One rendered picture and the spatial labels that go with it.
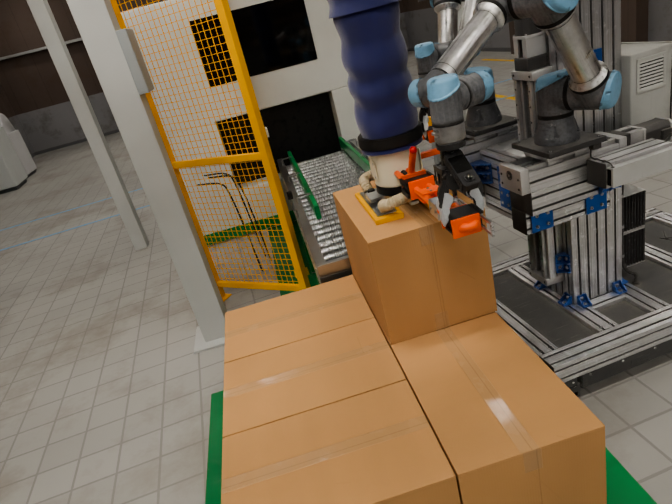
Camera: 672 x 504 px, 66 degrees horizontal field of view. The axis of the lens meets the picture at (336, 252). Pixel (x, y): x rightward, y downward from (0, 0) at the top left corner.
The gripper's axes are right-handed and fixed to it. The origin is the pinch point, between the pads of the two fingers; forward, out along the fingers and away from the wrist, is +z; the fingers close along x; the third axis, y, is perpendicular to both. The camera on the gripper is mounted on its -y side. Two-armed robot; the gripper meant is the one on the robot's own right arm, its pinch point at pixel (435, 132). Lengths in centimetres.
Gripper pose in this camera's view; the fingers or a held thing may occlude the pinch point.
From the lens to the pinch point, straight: 225.7
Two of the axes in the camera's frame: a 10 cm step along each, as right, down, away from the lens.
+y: 1.7, 3.7, -9.1
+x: 9.6, -2.7, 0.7
